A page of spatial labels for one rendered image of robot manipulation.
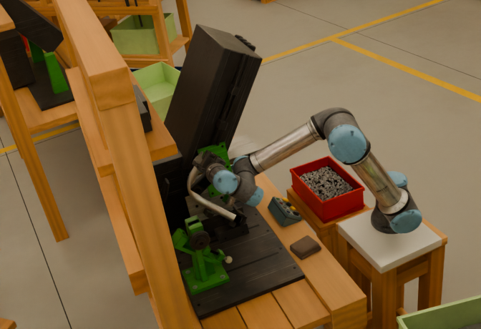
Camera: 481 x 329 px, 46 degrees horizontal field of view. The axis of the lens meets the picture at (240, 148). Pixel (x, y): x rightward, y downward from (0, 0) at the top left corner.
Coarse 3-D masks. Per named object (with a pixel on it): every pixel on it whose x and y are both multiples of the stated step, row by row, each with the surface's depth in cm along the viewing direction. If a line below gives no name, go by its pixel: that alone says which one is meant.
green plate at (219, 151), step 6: (222, 144) 225; (198, 150) 222; (204, 150) 223; (210, 150) 224; (216, 150) 225; (222, 150) 226; (222, 156) 226; (228, 162) 228; (228, 168) 228; (210, 186) 227; (210, 192) 228; (216, 192) 229
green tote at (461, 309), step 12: (468, 300) 181; (480, 300) 182; (420, 312) 179; (432, 312) 180; (444, 312) 181; (456, 312) 182; (468, 312) 183; (480, 312) 185; (408, 324) 180; (420, 324) 182; (432, 324) 183; (444, 324) 184; (456, 324) 185; (468, 324) 187
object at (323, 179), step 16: (320, 160) 270; (304, 176) 267; (320, 176) 264; (336, 176) 262; (304, 192) 258; (320, 192) 254; (336, 192) 251; (352, 192) 244; (320, 208) 245; (336, 208) 246; (352, 208) 249
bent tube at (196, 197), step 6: (192, 174) 221; (192, 180) 221; (192, 192) 222; (192, 198) 223; (198, 198) 222; (204, 204) 222; (210, 204) 222; (216, 210) 222; (222, 210) 222; (222, 216) 223; (228, 216) 222; (234, 216) 222
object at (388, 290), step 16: (352, 256) 239; (432, 256) 225; (352, 272) 246; (368, 272) 230; (400, 272) 224; (416, 272) 228; (432, 272) 230; (384, 288) 221; (400, 288) 267; (432, 288) 235; (384, 304) 225; (400, 304) 272; (432, 304) 240; (368, 320) 269; (384, 320) 230
